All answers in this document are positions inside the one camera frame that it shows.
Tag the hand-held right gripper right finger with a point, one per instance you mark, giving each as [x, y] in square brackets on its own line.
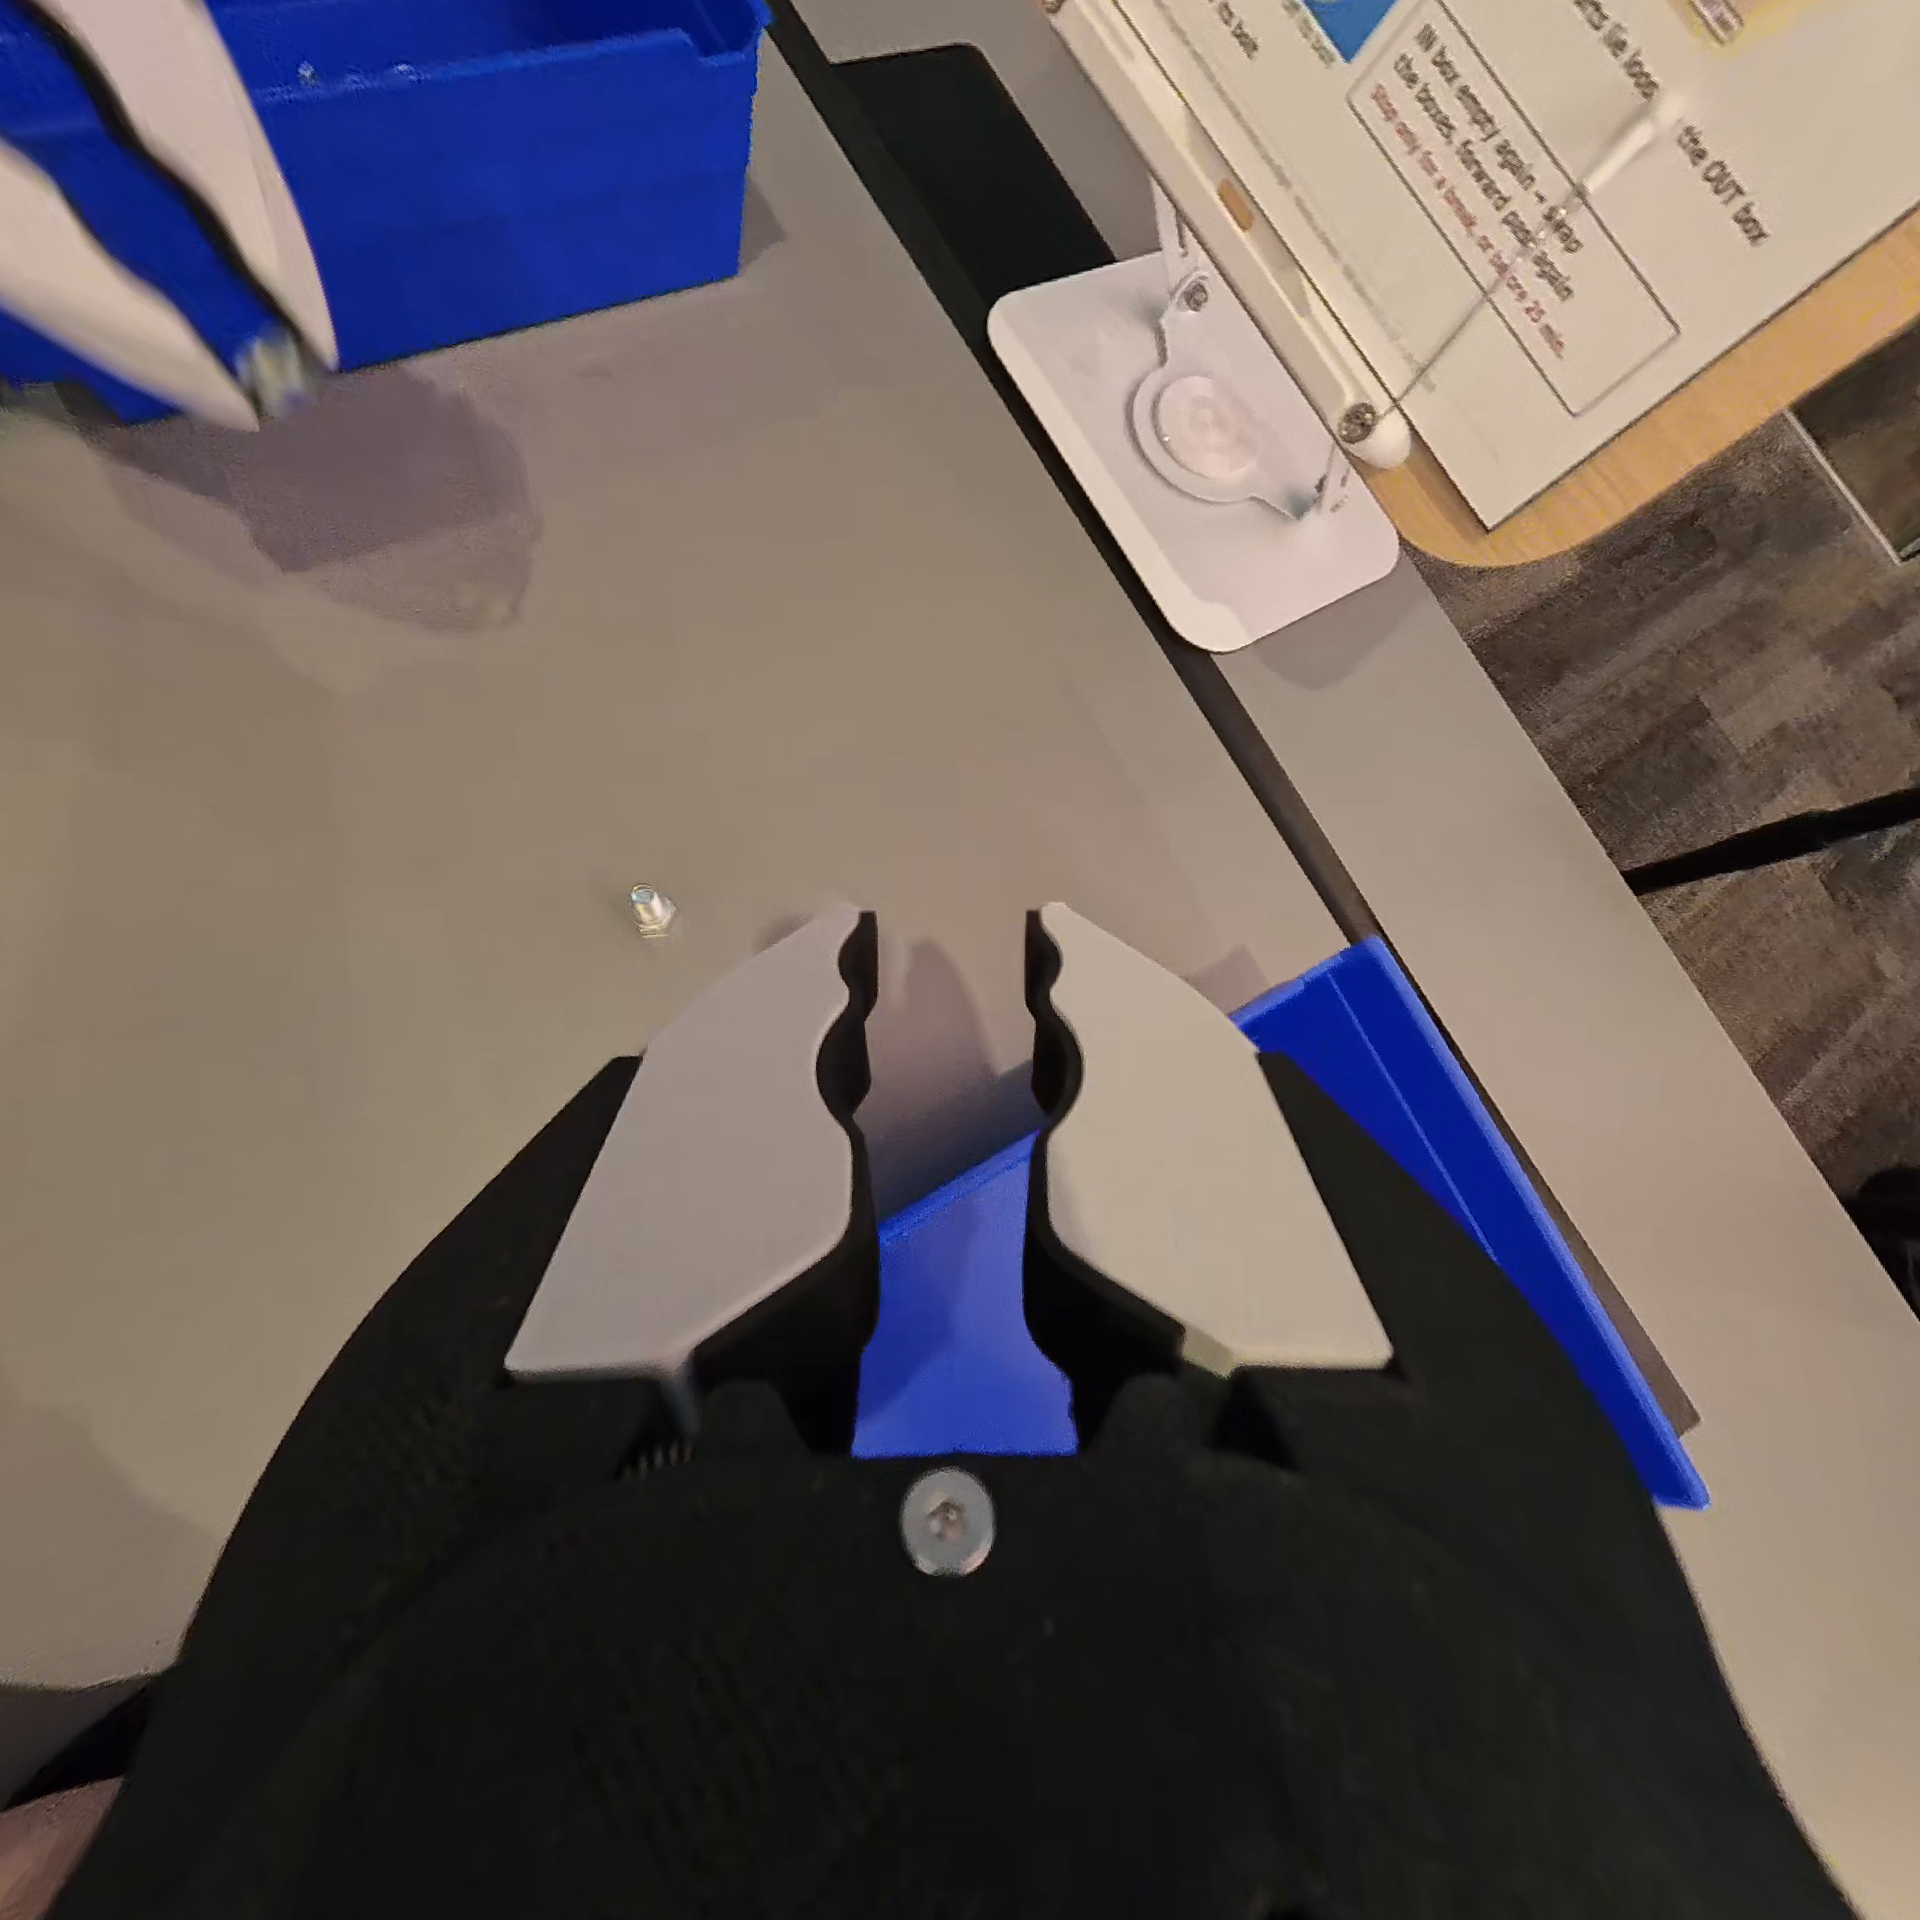
[1201, 1188]

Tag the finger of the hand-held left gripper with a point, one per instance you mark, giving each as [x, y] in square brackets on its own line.
[193, 135]
[90, 286]

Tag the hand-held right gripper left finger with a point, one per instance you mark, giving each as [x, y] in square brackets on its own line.
[708, 1188]

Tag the blue plastic parts bin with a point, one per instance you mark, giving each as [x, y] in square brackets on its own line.
[1441, 1112]
[523, 152]

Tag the short silver bolt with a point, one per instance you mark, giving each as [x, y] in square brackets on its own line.
[654, 912]

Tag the white board stand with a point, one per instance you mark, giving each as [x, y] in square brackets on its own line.
[1290, 556]

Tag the wooden instruction board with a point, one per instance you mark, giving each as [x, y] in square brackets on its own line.
[1500, 228]

